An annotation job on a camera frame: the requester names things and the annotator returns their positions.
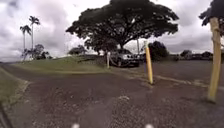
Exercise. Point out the low tree cluster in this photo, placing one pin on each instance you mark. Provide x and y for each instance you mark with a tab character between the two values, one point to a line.
36	52

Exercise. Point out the robot's own part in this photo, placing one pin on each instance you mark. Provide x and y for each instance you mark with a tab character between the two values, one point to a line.
149	126
75	126

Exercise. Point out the dark round bush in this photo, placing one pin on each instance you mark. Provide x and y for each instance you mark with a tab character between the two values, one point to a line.
157	50

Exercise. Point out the large spreading tree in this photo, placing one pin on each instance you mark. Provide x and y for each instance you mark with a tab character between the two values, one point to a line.
123	20

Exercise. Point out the grass strip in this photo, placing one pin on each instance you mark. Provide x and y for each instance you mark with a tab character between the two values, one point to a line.
6	85

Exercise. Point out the yellow bollard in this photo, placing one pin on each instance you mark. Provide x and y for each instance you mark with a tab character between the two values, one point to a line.
149	68

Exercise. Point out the distant trees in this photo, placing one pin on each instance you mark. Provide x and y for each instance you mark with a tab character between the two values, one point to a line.
195	55

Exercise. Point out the dark grey asphalt path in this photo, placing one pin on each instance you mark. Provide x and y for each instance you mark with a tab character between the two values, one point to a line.
100	100

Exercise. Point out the grass mound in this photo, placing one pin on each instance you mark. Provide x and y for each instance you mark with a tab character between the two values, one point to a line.
63	63

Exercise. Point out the distant tree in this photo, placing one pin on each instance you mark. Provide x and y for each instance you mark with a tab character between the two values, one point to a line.
77	50

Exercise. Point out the tall yellow post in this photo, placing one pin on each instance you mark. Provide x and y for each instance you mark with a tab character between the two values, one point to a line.
215	60

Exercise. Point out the grey car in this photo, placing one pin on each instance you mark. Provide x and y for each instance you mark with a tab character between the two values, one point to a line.
124	58

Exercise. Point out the dark tree foliage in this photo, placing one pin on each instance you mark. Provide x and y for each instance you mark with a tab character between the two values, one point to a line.
213	11

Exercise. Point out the pale bollard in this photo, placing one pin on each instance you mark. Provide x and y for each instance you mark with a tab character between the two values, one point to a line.
108	60

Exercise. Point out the short palm tree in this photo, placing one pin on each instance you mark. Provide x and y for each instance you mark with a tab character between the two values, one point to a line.
25	36

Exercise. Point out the tall palm tree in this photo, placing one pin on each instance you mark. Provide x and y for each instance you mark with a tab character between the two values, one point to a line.
33	30

